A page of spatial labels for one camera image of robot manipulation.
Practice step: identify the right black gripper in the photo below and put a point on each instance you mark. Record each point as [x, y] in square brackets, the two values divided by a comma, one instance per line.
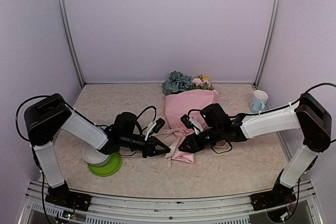
[195, 145]

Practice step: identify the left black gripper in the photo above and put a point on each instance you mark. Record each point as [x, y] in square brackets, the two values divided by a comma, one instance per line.
[150, 148]

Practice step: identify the beige printed ribbon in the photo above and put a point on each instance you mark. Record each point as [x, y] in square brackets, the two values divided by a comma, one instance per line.
[173, 138]

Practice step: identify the pink wrapping paper sheet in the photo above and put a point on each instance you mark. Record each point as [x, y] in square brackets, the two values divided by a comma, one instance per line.
[182, 114]

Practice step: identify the pale pink fake flower stem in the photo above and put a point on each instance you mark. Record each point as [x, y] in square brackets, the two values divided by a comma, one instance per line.
[198, 83]

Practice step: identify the blue fake flower bunch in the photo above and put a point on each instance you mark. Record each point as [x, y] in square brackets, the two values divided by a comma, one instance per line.
[176, 82]

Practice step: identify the yellow fake flower stem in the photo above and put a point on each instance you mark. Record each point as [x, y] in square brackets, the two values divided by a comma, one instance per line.
[204, 78]

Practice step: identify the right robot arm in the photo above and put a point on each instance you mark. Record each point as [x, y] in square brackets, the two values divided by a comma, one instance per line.
[305, 114]

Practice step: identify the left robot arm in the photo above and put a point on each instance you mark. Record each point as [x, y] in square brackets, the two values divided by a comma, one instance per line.
[51, 115]

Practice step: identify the green plastic plate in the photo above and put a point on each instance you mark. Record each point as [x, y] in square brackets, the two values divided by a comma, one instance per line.
[109, 168]

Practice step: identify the white ceramic bowl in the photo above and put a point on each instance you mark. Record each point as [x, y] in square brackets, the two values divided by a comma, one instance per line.
[93, 157]

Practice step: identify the light blue mug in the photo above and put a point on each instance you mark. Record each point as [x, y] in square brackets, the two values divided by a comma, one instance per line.
[259, 100]

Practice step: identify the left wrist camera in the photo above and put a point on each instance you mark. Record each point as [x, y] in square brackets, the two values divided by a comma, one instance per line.
[154, 127]

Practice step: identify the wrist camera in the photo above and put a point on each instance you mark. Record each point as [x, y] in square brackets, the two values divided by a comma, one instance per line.
[191, 123]
[154, 127]

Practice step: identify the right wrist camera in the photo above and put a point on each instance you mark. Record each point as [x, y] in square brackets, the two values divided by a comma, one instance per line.
[191, 123]

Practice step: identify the front aluminium rail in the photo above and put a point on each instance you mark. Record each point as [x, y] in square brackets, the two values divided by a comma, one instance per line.
[119, 209]

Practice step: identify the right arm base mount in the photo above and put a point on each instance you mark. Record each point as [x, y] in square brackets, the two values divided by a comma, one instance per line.
[271, 198]

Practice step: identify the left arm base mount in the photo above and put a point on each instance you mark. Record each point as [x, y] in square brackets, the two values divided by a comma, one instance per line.
[69, 199]

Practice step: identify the left aluminium frame post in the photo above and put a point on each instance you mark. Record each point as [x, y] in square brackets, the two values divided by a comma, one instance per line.
[70, 43]

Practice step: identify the aluminium frame post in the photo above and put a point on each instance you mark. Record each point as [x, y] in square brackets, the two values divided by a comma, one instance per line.
[70, 43]
[267, 46]

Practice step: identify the right aluminium frame post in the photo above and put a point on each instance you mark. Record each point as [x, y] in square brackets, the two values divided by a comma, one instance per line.
[267, 46]

